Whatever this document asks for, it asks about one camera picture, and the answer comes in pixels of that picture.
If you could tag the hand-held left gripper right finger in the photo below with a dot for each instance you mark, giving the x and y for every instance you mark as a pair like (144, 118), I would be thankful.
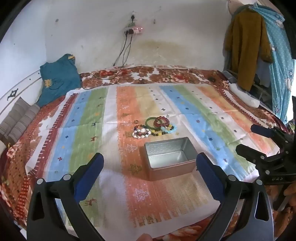
(208, 176)

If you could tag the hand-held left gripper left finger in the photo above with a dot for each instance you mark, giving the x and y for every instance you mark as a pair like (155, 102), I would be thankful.
(92, 171)

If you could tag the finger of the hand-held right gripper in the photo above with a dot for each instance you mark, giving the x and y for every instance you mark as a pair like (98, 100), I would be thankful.
(261, 131)
(247, 151)

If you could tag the silver metal tin box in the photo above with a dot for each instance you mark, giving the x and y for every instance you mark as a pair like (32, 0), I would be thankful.
(166, 160)

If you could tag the green jade bangle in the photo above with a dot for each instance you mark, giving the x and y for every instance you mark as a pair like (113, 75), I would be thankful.
(146, 122)

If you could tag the person's right hand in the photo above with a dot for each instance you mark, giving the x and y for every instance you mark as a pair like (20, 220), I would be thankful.
(290, 190)

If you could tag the person's left hand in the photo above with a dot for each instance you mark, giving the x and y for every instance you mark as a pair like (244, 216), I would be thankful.
(143, 237)

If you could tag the striped colourful mat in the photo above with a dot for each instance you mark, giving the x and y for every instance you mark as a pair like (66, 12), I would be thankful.
(92, 115)

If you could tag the grey box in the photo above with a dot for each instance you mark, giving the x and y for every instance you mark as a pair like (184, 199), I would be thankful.
(230, 76)

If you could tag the blue dotted curtain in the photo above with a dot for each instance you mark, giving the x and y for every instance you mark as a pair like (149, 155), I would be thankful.
(281, 69)

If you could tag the mustard hanging sweater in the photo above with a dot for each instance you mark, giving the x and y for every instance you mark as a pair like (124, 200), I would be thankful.
(245, 46)

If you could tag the grey striped pillow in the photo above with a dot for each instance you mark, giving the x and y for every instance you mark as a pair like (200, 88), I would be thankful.
(18, 118)

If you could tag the teal garment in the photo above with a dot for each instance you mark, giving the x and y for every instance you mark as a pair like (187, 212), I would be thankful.
(57, 78)

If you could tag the white power strip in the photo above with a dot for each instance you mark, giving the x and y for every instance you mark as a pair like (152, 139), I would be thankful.
(136, 30)

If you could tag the black wall plug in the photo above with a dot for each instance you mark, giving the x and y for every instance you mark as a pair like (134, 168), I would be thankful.
(132, 18)

